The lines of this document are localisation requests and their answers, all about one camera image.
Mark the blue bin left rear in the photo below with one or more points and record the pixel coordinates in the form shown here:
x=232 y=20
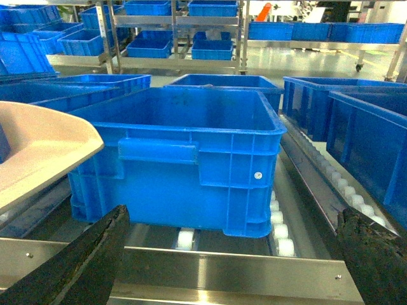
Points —
x=69 y=93

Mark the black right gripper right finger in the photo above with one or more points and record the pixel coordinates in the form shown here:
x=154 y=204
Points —
x=374 y=256

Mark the blue plastic part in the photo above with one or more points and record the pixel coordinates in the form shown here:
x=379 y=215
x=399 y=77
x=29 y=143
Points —
x=5 y=149

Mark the steel flow rack shelf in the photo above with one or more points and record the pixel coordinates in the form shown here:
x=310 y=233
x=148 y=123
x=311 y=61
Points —
x=166 y=275

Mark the blue bin behind centre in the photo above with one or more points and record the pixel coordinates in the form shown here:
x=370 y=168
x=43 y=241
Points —
x=272 y=92

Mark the beige plastic dustpan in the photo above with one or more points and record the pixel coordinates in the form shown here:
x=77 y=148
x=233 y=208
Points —
x=46 y=144

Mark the blue bin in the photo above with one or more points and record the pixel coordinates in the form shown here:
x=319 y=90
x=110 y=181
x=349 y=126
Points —
x=306 y=99
x=69 y=93
x=272 y=92
x=367 y=136
x=201 y=158

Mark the rear steel trolley rack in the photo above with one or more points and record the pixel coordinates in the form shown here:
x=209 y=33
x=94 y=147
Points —
x=183 y=27

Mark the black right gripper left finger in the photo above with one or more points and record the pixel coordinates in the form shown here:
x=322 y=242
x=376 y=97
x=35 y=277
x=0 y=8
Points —
x=83 y=272

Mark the blue bin front centre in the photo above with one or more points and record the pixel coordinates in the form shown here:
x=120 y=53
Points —
x=201 y=158

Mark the blue bin far right rear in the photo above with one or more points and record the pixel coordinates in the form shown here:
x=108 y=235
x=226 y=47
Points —
x=306 y=99

